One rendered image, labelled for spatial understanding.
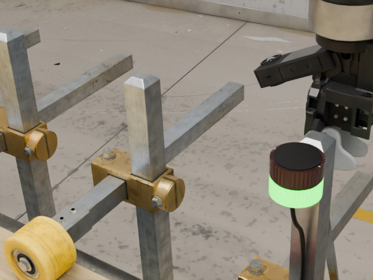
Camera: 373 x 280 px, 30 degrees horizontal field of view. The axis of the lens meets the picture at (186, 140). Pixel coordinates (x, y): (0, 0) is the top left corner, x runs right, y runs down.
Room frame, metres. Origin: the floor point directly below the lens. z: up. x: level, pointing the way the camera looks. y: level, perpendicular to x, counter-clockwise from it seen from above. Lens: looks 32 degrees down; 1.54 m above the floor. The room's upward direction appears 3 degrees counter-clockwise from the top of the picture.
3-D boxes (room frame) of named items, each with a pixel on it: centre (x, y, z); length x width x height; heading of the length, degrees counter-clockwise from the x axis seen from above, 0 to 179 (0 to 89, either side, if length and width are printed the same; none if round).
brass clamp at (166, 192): (0.83, 0.07, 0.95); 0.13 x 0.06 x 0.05; 54
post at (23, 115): (0.96, 0.26, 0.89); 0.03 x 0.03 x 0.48; 54
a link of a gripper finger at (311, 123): (0.72, -0.16, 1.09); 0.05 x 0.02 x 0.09; 144
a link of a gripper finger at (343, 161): (0.72, -0.18, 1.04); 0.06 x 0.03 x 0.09; 54
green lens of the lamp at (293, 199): (0.63, -0.12, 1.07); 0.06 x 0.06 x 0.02
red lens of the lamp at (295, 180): (0.63, -0.12, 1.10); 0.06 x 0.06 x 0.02
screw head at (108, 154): (0.86, 0.12, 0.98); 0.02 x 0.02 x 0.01
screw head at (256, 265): (0.71, -0.09, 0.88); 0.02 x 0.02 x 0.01
